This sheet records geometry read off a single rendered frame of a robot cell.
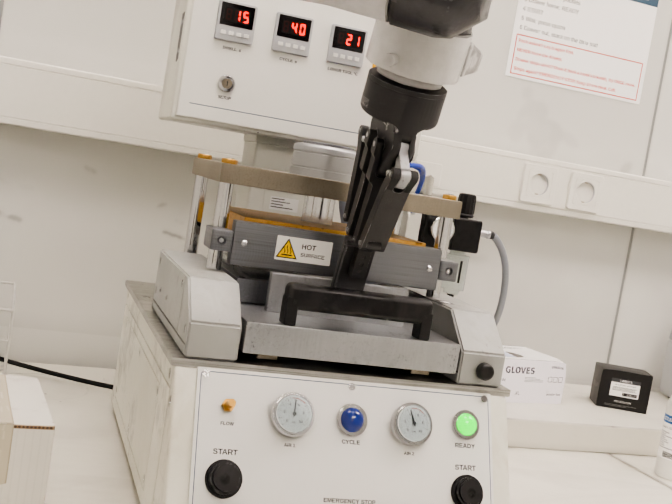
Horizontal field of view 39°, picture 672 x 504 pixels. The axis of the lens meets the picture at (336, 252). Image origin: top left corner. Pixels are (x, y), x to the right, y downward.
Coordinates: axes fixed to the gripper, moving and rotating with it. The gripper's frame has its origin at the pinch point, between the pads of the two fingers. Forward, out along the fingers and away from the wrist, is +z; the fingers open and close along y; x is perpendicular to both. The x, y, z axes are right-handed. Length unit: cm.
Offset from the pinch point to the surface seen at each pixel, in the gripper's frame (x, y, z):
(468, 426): 11.8, 11.7, 9.4
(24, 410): -29.2, 1.0, 19.3
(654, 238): 86, -69, 17
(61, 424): -24.0, -20.4, 36.4
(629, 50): 72, -80, -16
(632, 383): 71, -40, 33
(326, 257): -1.6, -4.0, 0.8
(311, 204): -1.5, -14.3, -0.7
